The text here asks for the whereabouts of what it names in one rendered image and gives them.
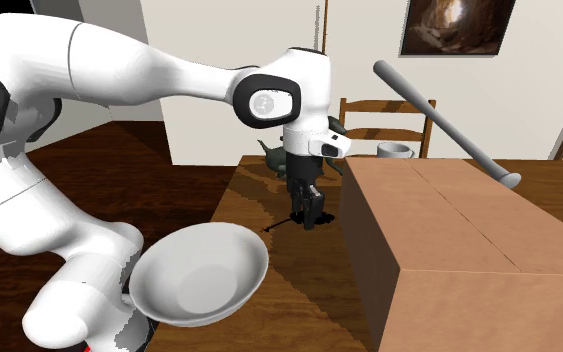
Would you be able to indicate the brown cardboard box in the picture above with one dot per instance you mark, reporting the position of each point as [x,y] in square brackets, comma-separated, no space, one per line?
[461,253]

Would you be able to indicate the brown wooden table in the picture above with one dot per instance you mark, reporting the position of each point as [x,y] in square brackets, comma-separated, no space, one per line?
[300,292]

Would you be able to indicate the white mug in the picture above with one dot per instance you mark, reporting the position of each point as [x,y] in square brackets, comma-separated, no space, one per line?
[392,150]

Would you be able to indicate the grey baseball bat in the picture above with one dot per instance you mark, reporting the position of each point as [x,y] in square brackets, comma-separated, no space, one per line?
[444,124]

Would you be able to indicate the dark green figure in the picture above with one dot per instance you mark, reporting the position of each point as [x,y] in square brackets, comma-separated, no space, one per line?
[275,158]

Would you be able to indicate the wooden chair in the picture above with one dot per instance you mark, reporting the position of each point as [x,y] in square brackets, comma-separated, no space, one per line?
[383,106]

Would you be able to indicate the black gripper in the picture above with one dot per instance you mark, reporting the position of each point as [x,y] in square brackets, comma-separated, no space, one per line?
[304,168]

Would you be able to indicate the dark framed wall picture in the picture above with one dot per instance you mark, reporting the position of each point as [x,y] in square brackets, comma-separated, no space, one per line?
[456,27]

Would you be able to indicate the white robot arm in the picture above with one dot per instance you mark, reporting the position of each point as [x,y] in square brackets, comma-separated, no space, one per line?
[91,68]

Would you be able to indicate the white bowl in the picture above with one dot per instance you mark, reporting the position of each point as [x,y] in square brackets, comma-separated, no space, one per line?
[198,275]

